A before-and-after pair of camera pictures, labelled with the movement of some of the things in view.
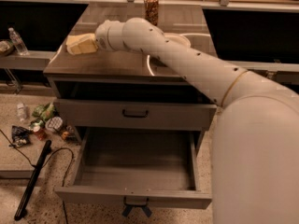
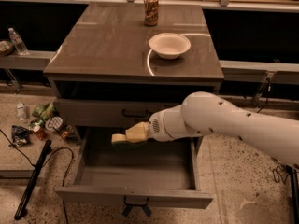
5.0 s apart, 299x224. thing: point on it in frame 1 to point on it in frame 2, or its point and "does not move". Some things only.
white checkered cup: x=54 y=124 does not move
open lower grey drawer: x=135 y=168 does not move
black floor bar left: x=26 y=197 does not move
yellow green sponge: x=81 y=44 to x=119 y=141
